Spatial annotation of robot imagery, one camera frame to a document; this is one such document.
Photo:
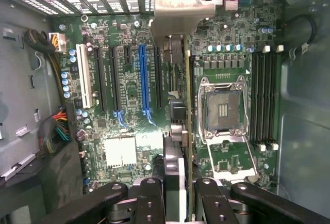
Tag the green motherboard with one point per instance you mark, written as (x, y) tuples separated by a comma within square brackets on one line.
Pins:
[(129, 84)]

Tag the small silver heatsink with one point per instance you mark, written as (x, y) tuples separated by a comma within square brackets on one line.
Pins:
[(230, 2)]

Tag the black RAM slot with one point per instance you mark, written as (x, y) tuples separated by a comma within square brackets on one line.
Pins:
[(261, 97), (254, 97), (268, 97), (274, 97)]

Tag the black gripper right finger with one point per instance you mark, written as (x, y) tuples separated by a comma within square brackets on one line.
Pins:
[(214, 203)]

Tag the black plastic shroud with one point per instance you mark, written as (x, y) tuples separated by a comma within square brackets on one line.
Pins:
[(59, 172)]

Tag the open black PC case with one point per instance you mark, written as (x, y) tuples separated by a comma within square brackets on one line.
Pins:
[(304, 105)]

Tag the white expansion slot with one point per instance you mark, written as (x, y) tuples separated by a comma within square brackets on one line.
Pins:
[(84, 79)]

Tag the CPU socket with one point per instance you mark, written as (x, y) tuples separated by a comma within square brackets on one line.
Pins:
[(223, 110)]

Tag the short black expansion slot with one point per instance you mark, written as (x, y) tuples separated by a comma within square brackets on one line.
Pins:
[(127, 55)]

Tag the long black expansion slot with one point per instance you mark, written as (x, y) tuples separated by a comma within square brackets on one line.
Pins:
[(158, 79), (100, 79), (115, 79)]

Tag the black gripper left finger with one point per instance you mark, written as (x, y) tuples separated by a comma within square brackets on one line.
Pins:
[(150, 203)]

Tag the metal socket cover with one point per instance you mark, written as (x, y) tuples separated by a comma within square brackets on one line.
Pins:
[(232, 162)]

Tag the blue expansion slot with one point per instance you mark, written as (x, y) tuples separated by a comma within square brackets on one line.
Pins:
[(144, 79)]

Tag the silver chipset heatsink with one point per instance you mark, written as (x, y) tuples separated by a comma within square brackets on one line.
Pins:
[(119, 151)]

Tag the white power connector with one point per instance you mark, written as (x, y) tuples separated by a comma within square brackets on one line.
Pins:
[(60, 43)]

